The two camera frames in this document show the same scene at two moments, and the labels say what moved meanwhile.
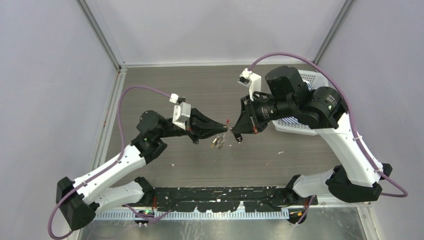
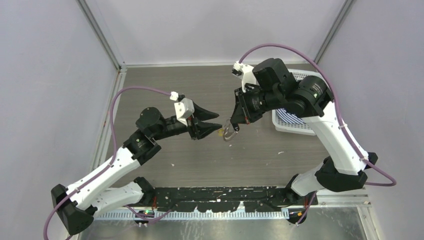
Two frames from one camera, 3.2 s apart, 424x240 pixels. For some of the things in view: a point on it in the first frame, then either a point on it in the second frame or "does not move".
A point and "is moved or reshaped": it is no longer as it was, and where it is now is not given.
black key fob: x=238 y=137 is moved or reshaped
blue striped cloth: x=293 y=120 does not move
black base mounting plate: x=231 y=199 does not move
